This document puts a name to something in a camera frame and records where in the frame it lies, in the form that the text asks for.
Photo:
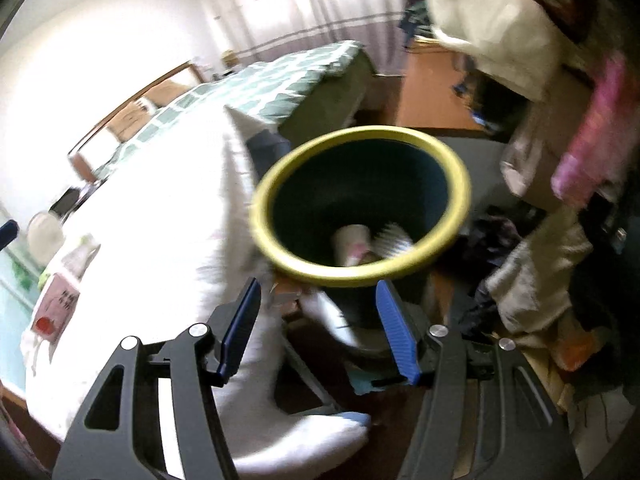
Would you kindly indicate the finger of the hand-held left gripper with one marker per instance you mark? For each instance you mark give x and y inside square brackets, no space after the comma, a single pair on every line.
[7,234]

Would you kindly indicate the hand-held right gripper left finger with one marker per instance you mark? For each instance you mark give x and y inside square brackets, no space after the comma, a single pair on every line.
[240,320]

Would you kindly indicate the wooden bed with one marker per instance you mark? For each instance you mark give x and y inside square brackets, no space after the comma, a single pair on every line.
[85,160]

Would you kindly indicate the brown bear pillow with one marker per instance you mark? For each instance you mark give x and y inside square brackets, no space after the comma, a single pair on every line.
[167,92]
[127,120]

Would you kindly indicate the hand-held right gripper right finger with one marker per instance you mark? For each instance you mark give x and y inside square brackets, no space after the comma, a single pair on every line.
[395,330]

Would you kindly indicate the paper cup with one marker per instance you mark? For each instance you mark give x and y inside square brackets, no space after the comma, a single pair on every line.
[350,245]

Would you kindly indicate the glass sliding wardrobe door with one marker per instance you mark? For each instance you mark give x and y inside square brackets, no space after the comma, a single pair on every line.
[12,310]

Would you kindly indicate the mixed clothes heap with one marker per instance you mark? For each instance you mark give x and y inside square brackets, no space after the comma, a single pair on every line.
[415,20]

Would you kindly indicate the yellow rimmed dark bin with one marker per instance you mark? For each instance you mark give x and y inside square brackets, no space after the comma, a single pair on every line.
[350,185]

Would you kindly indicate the white foam packaging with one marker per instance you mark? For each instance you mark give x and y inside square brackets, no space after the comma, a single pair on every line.
[392,240]

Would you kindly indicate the small tan box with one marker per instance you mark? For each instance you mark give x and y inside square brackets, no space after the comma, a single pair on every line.
[230,59]

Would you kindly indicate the pink printed packet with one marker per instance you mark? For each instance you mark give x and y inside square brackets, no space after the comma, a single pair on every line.
[55,305]

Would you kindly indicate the cream puffer jacket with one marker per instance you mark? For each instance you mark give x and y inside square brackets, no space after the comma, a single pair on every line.
[490,25]

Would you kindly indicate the dark clothes pile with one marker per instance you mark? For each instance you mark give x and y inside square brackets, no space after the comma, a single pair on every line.
[65,202]

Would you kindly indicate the low wooden cabinet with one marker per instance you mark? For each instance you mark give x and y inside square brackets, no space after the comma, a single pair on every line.
[430,90]

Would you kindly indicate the green checked duvet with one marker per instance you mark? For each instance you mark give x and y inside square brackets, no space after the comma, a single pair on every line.
[280,80]

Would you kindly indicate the pale pink curtain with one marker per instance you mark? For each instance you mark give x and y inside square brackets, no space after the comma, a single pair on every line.
[240,20]
[350,10]

